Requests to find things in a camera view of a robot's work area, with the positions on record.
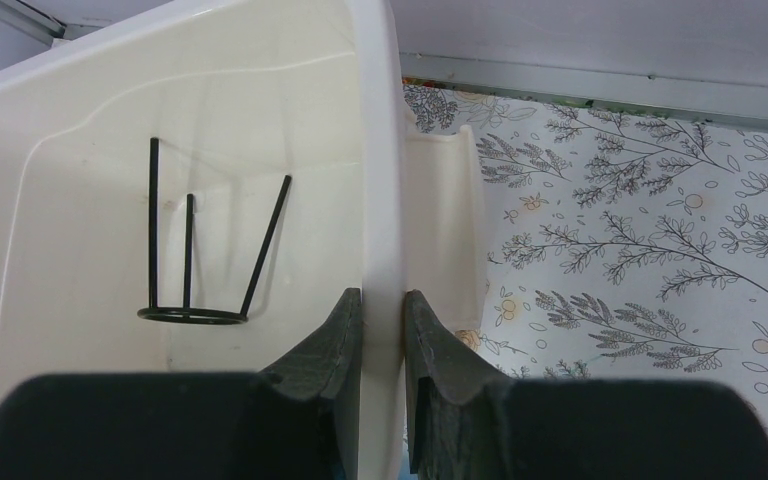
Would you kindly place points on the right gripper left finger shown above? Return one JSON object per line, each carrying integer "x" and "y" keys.
{"x": 315, "y": 432}

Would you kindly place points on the white plastic storage bin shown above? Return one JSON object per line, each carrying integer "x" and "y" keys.
{"x": 240, "y": 94}

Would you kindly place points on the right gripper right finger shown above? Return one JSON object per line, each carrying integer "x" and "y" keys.
{"x": 452, "y": 427}

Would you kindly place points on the aluminium frame rail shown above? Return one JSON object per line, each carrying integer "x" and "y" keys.
{"x": 737, "y": 105}

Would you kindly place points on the floral patterned table mat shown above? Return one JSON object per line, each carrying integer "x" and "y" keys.
{"x": 618, "y": 245}

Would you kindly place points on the black wire tripod stand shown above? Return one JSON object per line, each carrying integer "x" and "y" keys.
{"x": 186, "y": 313}

